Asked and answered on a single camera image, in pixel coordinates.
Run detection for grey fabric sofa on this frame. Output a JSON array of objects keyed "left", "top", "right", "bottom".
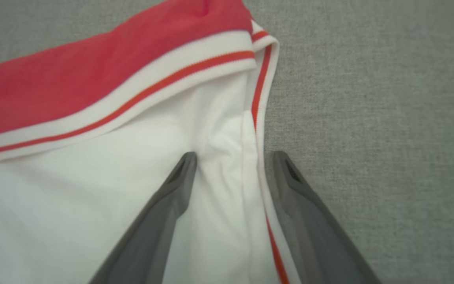
[{"left": 0, "top": 0, "right": 454, "bottom": 284}]

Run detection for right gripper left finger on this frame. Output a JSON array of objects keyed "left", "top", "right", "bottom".
[{"left": 89, "top": 151, "right": 198, "bottom": 284}]

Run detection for red T-shirt white sleeves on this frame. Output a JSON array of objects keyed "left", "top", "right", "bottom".
[{"left": 0, "top": 0, "right": 302, "bottom": 284}]

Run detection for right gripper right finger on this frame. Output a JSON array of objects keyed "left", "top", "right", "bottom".
[{"left": 270, "top": 151, "right": 381, "bottom": 284}]

